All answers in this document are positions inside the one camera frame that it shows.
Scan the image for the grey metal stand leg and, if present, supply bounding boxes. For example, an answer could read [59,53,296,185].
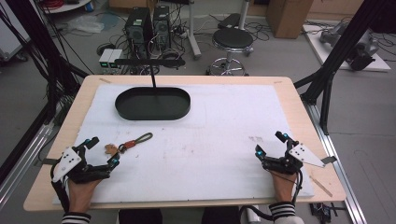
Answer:
[186,0,204,61]

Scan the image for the thin wooden stick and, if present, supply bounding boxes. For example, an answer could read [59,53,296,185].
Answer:
[308,175,333,198]

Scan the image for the large black computer tower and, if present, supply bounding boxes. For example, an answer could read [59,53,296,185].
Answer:
[123,7,154,60]

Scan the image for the clear plastic bag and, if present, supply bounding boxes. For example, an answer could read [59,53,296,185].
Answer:
[65,14,106,35]

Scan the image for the slim black computer tower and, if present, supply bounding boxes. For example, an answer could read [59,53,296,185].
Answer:
[151,5,173,51]

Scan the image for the brown cardboard box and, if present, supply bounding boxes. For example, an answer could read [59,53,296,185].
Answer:
[265,0,315,40]

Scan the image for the white foam mat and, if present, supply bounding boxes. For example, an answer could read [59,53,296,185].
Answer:
[51,83,316,205]

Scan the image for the white board with grey equipment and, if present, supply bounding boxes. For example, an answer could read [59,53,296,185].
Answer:
[302,21,392,73]

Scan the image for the person's left hand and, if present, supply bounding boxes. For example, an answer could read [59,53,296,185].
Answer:
[66,177,105,217]

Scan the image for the person's right hand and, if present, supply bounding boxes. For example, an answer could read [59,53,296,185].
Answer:
[268,169,299,205]

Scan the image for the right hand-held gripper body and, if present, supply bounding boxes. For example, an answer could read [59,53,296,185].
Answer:
[261,139,338,176]

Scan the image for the white power supply box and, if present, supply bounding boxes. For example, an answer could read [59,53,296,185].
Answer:
[107,49,123,70]
[98,48,115,70]

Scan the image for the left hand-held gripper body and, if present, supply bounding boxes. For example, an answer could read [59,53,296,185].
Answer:
[50,145,113,185]

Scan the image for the black parts on floor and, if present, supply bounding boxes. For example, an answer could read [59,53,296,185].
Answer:
[308,202,347,224]

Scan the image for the black flat floor box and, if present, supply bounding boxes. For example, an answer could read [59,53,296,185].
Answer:
[217,12,242,30]

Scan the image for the aluminium rail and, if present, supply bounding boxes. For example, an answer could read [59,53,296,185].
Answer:
[0,121,56,208]
[302,98,369,224]

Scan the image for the black round stool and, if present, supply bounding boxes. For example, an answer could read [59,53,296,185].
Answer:
[205,27,255,77]

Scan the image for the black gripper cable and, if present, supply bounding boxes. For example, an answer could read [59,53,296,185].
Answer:
[239,169,304,222]

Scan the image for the wooden keychain with red strap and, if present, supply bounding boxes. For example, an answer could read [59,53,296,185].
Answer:
[104,132,154,157]

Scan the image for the person's legs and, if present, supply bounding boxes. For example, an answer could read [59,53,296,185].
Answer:
[117,206,241,224]

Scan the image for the black oval tray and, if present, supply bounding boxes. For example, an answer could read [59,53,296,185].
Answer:
[114,86,191,121]

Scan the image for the black T-shaped stand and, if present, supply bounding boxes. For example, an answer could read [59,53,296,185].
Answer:
[114,58,187,91]

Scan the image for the black metal frame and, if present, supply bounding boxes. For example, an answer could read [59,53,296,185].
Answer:
[0,0,90,185]
[293,0,396,136]

